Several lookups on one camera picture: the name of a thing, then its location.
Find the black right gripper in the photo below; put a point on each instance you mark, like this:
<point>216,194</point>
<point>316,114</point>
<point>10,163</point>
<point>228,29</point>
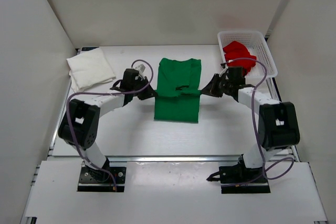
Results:
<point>211,89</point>

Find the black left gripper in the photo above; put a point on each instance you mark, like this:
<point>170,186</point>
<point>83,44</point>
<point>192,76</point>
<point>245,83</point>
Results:
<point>149,93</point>

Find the green t shirt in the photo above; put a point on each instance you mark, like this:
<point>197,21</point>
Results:
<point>178,98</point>

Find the white t shirt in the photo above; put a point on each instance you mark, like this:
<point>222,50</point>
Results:
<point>88,69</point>

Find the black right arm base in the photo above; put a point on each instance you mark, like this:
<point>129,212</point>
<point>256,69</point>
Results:
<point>239,179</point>

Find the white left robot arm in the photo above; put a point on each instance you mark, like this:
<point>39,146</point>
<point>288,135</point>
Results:
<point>79,126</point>

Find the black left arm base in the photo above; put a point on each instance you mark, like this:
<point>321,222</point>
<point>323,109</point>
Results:
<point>91,180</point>

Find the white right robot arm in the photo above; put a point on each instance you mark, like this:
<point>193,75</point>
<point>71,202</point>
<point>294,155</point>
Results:
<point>252,99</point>

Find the red t shirt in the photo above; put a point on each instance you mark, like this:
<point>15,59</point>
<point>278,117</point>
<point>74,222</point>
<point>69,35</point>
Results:
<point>240,55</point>

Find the white plastic basket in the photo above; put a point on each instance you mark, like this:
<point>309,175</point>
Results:
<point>255,42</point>

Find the aluminium front rail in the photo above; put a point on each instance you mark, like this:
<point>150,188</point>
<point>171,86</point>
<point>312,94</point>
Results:
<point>170,159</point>

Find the aluminium rail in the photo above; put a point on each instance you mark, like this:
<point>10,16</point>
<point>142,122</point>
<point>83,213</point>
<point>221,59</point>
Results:
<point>278,127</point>
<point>170,159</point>

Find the aluminium right side rail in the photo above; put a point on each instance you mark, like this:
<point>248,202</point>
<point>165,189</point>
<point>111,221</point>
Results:
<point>278,127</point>

